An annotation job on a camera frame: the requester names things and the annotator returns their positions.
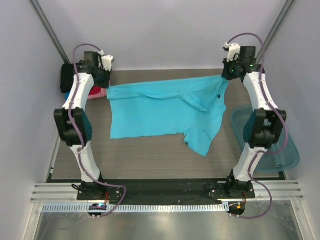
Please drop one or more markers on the slotted cable duct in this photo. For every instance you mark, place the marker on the slotted cable duct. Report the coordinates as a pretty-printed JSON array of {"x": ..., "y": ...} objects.
[{"x": 100, "y": 208}]

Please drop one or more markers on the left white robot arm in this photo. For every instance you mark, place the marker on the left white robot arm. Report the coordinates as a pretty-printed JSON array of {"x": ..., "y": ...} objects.
[{"x": 73, "y": 125}]

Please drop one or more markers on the aluminium corner post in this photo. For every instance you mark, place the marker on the aluminium corner post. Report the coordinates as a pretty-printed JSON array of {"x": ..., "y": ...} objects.
[
  {"x": 274, "y": 30},
  {"x": 49, "y": 30}
]

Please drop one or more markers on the turquoise t shirt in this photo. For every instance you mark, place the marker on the turquoise t shirt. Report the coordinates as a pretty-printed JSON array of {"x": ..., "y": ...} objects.
[{"x": 193, "y": 107}]

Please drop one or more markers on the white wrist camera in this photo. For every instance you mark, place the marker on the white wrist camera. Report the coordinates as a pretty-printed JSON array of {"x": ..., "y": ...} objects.
[
  {"x": 233, "y": 51},
  {"x": 106, "y": 61}
]

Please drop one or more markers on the folded pink t shirt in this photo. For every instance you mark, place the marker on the folded pink t shirt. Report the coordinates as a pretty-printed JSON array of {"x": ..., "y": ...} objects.
[{"x": 103, "y": 92}]

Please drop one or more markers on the folded red t shirt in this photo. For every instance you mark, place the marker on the folded red t shirt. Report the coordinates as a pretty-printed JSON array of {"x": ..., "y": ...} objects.
[{"x": 94, "y": 93}]

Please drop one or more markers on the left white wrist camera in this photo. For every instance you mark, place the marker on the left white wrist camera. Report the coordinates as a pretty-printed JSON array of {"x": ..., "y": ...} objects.
[{"x": 106, "y": 61}]

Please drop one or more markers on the teal plastic bin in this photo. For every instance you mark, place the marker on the teal plastic bin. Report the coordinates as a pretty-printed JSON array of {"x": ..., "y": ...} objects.
[{"x": 285, "y": 160}]

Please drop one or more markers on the folded black t shirt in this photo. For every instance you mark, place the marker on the folded black t shirt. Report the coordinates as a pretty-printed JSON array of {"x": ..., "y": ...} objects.
[{"x": 66, "y": 78}]

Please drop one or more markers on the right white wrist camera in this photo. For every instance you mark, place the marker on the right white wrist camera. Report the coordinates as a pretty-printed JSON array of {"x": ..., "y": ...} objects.
[{"x": 233, "y": 51}]

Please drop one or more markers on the aluminium frame rail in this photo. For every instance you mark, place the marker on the aluminium frame rail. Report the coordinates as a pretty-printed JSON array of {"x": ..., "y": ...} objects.
[{"x": 272, "y": 189}]

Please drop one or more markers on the left aluminium corner post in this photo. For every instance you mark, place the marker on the left aluminium corner post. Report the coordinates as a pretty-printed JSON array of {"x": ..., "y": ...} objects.
[{"x": 49, "y": 30}]

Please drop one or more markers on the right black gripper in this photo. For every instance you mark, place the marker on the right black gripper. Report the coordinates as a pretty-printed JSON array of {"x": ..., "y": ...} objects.
[{"x": 227, "y": 75}]

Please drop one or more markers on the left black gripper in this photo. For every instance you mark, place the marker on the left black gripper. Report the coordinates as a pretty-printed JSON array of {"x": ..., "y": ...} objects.
[{"x": 106, "y": 84}]

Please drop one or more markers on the right aluminium corner post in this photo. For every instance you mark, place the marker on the right aluminium corner post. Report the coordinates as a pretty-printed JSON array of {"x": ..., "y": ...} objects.
[{"x": 274, "y": 30}]

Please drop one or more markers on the folded blue t shirt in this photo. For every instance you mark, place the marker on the folded blue t shirt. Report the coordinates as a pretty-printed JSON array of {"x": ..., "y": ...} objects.
[{"x": 66, "y": 96}]

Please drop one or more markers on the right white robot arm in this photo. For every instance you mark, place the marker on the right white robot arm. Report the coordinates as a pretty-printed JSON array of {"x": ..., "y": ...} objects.
[{"x": 265, "y": 124}]

